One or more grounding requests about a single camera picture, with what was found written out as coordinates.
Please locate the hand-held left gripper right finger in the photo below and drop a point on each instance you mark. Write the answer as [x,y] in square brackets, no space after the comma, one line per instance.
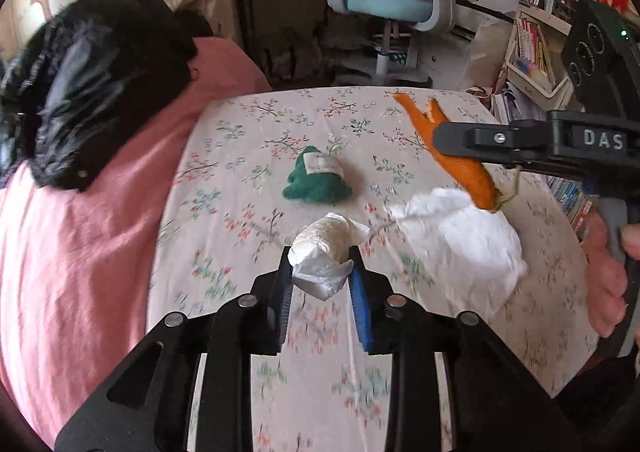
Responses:
[361,317]

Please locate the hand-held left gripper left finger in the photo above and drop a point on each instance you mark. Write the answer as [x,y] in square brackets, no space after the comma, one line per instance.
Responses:
[286,307]

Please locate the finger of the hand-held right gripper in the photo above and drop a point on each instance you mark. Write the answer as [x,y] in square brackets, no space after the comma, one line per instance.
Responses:
[490,139]

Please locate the orange peel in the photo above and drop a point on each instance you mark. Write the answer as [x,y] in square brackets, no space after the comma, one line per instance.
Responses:
[475,182]

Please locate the white paper towel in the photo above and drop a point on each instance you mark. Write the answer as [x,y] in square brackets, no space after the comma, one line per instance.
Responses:
[320,252]

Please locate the large white tissue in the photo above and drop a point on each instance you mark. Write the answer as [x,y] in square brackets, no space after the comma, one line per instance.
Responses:
[470,252]

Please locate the person's right hand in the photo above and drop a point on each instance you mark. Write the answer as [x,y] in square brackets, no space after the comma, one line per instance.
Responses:
[602,282]

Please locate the pile of papers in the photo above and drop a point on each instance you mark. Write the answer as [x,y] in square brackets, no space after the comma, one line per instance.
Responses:
[510,101]

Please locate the white bookshelf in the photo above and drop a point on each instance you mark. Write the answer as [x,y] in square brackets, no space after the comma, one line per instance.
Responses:
[547,87]

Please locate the row of red books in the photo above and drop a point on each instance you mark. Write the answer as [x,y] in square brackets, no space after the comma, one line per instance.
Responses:
[530,44]

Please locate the stack of colourful books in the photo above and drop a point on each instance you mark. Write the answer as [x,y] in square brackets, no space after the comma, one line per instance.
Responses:
[570,197]

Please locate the floral table cloth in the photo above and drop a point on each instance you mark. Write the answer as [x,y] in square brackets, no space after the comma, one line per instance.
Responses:
[250,212]

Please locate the green plush toy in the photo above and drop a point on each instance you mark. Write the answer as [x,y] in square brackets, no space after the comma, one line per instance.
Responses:
[305,187]

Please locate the blue grey desk chair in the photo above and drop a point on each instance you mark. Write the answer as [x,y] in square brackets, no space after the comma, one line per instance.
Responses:
[385,6]

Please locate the pink blanket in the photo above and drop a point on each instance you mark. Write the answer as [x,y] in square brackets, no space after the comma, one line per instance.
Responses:
[90,257]

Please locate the black bag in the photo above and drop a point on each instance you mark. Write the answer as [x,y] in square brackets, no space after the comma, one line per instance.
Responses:
[290,56]

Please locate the black jacket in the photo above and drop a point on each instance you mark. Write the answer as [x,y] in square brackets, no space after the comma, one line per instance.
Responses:
[90,91]

